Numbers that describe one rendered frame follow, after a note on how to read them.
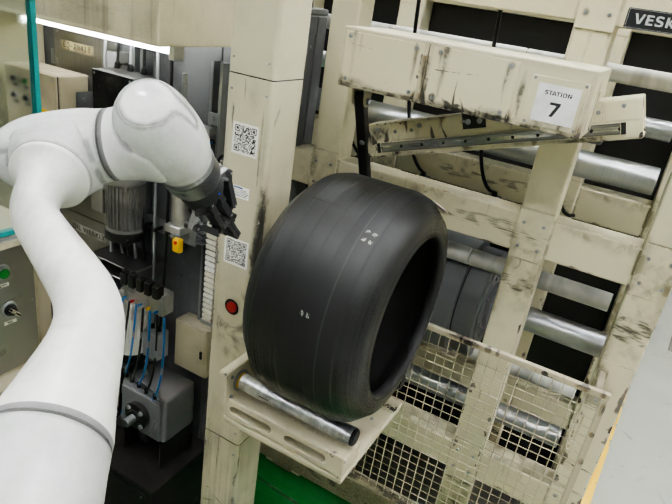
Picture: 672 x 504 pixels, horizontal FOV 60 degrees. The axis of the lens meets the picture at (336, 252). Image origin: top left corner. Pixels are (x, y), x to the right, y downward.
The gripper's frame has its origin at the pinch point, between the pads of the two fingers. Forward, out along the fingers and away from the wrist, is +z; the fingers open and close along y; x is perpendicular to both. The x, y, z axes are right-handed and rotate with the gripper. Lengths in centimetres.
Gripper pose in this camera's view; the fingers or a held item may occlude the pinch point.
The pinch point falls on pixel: (228, 227)
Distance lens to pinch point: 113.7
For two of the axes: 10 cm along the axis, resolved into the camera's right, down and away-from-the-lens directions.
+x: 9.0, 3.8, -2.3
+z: 0.9, 3.4, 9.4
